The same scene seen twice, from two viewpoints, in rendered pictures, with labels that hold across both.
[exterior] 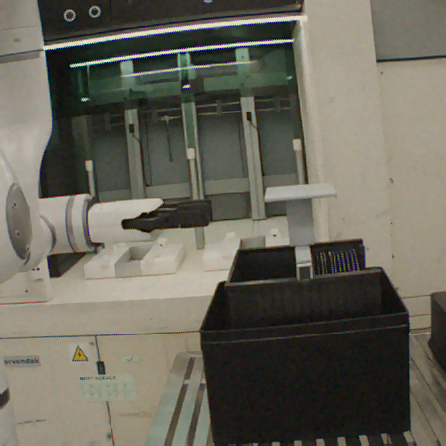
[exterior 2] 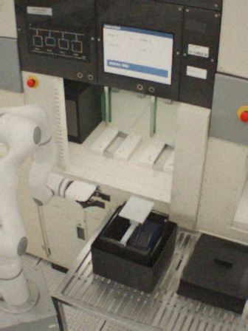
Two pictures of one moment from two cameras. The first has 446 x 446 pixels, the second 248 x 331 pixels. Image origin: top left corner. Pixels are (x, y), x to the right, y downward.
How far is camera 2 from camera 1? 120 cm
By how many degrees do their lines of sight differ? 34
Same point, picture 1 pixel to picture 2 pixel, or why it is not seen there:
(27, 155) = (42, 176)
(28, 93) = (43, 154)
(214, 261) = (142, 163)
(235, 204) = not seen: hidden behind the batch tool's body
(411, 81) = (224, 148)
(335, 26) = (190, 123)
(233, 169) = not seen: hidden behind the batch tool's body
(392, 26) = (220, 125)
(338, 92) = (184, 148)
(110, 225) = (71, 199)
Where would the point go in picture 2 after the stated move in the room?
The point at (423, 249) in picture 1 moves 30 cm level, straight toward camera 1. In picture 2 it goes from (214, 207) to (178, 249)
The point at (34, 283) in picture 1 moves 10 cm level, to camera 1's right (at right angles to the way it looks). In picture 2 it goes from (62, 164) to (80, 168)
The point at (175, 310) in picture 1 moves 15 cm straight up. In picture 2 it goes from (114, 190) to (114, 166)
